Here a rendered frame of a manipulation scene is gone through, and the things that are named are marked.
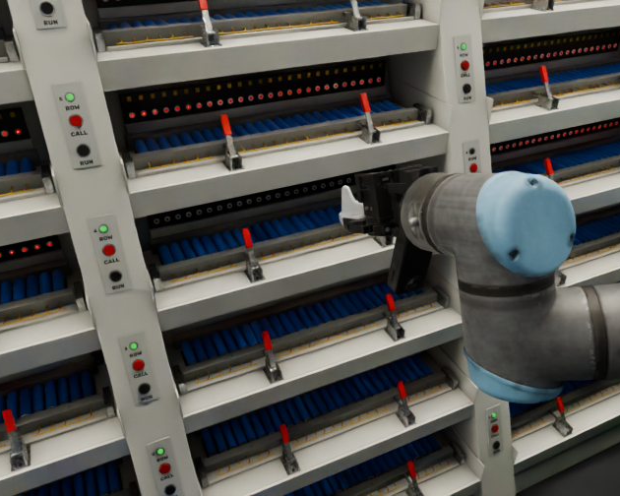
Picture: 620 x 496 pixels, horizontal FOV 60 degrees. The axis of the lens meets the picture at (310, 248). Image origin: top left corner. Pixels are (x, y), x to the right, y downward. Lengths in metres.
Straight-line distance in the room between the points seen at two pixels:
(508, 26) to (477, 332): 0.78
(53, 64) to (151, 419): 0.58
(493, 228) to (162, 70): 0.59
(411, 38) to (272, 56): 0.27
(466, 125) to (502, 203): 0.64
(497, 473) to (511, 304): 0.92
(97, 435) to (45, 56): 0.60
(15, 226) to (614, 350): 0.78
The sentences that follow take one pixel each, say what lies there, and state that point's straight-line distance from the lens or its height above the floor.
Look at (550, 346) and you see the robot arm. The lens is 0.54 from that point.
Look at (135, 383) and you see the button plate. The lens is 0.95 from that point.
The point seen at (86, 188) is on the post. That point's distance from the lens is 0.88.
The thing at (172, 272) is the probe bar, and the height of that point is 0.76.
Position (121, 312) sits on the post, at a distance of 0.91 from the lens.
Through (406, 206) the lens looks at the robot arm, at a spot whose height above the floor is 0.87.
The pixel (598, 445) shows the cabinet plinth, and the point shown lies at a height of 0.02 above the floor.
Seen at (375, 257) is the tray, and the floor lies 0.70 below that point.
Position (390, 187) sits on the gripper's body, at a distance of 0.67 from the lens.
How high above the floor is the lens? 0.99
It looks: 14 degrees down
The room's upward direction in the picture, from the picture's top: 9 degrees counter-clockwise
